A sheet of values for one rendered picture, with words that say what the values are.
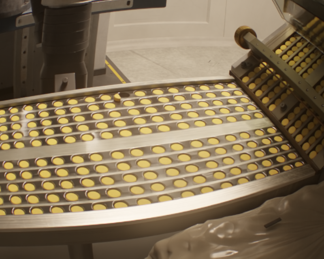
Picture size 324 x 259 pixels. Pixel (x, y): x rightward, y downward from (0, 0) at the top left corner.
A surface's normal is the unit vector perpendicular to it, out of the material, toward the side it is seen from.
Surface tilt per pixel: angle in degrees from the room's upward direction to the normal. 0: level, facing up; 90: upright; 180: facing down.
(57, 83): 33
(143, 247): 0
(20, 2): 70
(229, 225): 24
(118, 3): 90
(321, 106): 38
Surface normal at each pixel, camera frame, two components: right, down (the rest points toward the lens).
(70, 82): 0.21, -0.44
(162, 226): 0.35, 0.51
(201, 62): 0.09, -0.85
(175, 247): -0.45, -0.56
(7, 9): 0.32, 0.19
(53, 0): -0.36, 0.34
